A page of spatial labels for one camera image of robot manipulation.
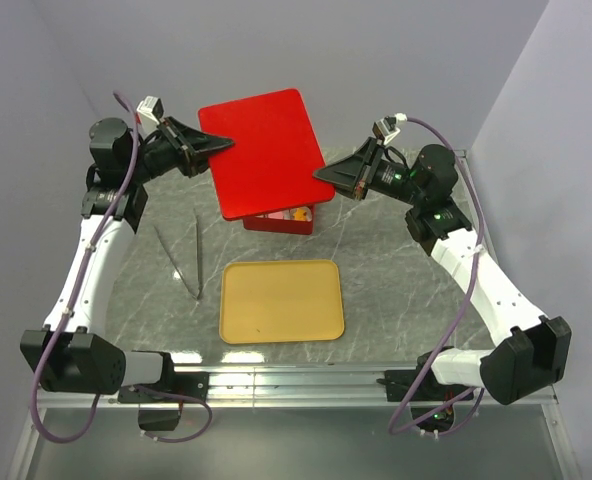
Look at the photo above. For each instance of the metal tongs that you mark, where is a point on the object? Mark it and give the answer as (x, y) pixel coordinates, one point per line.
(197, 293)

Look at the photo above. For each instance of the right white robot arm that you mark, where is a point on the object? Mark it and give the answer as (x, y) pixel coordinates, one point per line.
(530, 349)

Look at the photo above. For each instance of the aluminium rail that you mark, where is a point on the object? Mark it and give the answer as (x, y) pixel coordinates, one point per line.
(265, 386)
(468, 170)

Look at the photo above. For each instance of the red box lid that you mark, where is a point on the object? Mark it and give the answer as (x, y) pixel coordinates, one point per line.
(270, 166)

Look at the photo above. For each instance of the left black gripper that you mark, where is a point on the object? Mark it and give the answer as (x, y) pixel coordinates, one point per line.
(190, 145)

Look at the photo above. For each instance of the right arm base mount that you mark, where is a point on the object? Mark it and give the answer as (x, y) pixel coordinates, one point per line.
(397, 384)

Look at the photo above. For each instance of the white paper cup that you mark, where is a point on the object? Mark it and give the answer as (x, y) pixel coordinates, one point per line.
(290, 212)

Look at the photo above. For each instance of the aluminium rail right side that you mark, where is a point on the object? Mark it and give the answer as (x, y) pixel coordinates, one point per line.
(468, 170)

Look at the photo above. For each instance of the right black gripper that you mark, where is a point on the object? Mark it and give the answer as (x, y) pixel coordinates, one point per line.
(345, 174)

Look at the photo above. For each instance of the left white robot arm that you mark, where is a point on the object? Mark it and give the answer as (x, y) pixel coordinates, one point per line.
(70, 352)

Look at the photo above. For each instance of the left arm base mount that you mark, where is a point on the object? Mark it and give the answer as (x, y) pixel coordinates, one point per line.
(186, 385)

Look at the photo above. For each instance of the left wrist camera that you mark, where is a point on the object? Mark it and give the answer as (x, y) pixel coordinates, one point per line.
(150, 111)

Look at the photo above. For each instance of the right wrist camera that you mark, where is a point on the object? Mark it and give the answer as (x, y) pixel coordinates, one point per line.
(387, 128)

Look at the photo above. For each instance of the aluminium rail front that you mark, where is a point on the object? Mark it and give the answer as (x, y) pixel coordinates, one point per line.
(265, 386)

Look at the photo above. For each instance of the red cookie box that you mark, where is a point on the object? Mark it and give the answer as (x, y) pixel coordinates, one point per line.
(263, 223)

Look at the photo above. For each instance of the orange fish cookie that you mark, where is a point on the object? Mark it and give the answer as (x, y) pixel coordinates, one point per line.
(301, 214)

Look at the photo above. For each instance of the yellow tray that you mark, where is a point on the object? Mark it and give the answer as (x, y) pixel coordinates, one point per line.
(281, 302)

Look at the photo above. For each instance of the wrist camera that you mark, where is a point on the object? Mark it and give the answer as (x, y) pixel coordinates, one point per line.
(150, 111)
(387, 128)

